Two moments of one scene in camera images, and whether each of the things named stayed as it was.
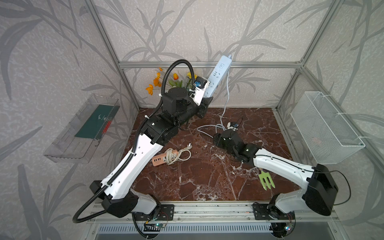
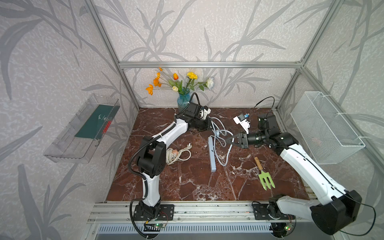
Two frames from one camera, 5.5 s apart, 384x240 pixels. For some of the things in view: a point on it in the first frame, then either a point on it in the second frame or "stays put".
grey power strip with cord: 221,69 → 212,160
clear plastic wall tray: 77,142 stays put
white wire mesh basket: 328,138 stays put
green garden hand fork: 266,179 stays put
